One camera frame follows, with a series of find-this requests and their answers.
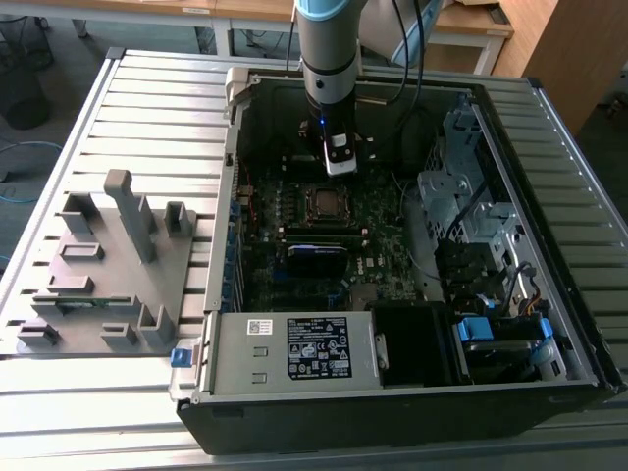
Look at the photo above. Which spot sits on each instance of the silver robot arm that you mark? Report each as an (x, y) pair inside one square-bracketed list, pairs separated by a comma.
[(326, 59)]

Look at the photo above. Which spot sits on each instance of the CPU socket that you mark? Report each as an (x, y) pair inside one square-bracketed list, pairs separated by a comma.
[(307, 211)]

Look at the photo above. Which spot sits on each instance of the grey case release latch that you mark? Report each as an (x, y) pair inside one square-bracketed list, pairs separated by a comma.
[(238, 86)]

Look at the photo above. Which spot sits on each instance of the black graphics card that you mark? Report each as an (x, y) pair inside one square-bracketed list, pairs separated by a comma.
[(316, 260)]

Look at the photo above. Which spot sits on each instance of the silver drive cage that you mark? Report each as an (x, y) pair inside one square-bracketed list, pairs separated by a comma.
[(441, 191)]

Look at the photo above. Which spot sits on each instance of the green motherboard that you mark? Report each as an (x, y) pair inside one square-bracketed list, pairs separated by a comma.
[(387, 255)]

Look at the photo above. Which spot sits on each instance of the bronze chipset heatsink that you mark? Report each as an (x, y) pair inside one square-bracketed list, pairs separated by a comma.
[(364, 297)]

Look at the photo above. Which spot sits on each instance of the grey parts rack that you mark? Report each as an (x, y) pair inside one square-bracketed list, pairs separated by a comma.
[(122, 279)]

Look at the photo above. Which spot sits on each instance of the silver power supply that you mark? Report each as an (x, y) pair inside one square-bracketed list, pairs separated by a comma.
[(245, 363)]

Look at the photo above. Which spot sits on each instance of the wooden cabinet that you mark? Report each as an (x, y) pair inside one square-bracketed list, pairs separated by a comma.
[(564, 59)]

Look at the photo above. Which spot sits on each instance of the blue plastic case latch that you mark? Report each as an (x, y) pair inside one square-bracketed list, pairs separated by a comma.
[(180, 357)]

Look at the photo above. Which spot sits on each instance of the green RAM stick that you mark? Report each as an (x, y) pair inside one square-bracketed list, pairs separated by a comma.
[(93, 303)]

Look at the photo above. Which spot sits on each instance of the black round bin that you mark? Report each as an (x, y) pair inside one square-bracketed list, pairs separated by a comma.
[(27, 105)]

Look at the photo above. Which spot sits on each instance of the black hard disk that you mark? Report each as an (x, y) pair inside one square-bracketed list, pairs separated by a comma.
[(495, 353)]

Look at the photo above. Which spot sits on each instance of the black grey PC case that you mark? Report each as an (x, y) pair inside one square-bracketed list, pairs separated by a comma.
[(343, 422)]

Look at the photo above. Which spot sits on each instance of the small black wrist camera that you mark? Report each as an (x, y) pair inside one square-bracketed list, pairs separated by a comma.
[(302, 131)]

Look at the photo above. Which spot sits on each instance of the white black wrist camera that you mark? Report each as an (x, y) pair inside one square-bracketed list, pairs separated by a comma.
[(341, 154)]

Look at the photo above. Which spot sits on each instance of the wooden desk white frame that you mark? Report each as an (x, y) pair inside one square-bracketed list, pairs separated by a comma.
[(255, 10), (122, 12)]

